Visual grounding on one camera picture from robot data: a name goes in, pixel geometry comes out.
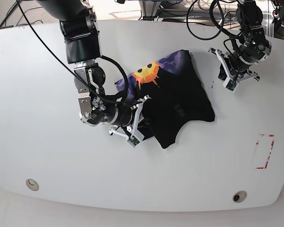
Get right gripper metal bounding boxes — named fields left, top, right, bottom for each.
left=74, top=60, right=153, bottom=140

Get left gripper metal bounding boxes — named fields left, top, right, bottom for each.
left=218, top=23, right=272, bottom=80

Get black t-shirt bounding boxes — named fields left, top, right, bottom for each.
left=126, top=50, right=215, bottom=149

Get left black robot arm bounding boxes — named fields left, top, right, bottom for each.
left=223, top=0, right=272, bottom=79

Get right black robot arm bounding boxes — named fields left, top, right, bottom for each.
left=38, top=0, right=153, bottom=145

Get red tape rectangle marking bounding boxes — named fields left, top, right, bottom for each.
left=253, top=134, right=275, bottom=169

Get right table grommet hole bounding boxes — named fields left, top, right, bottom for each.
left=232, top=191, right=247, bottom=203

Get table grommet hole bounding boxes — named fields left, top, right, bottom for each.
left=232, top=191, right=247, bottom=203
left=26, top=179, right=39, bottom=192

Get left table grommet hole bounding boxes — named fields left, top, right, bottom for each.
left=26, top=179, right=39, bottom=192

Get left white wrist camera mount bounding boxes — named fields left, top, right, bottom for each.
left=208, top=48, right=260, bottom=93

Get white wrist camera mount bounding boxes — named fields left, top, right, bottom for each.
left=108, top=95, right=151, bottom=148
left=208, top=48, right=260, bottom=93

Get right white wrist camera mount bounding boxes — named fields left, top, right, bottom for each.
left=108, top=95, right=151, bottom=148

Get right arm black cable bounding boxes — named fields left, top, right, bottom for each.
left=16, top=0, right=133, bottom=105

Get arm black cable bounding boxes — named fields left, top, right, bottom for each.
left=16, top=0, right=133, bottom=105
left=186, top=0, right=244, bottom=50

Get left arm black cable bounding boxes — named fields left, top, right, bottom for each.
left=186, top=0, right=244, bottom=50

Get aluminium frame stand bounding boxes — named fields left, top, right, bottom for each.
left=138, top=0, right=162, bottom=21

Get black floor cable left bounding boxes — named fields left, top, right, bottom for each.
left=0, top=0, right=44, bottom=28

